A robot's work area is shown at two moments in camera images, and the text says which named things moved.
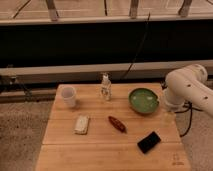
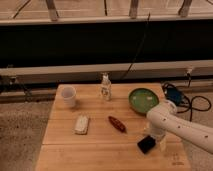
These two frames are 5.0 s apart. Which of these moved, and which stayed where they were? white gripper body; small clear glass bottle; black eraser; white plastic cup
Moved: white gripper body
Stayed: black eraser; white plastic cup; small clear glass bottle
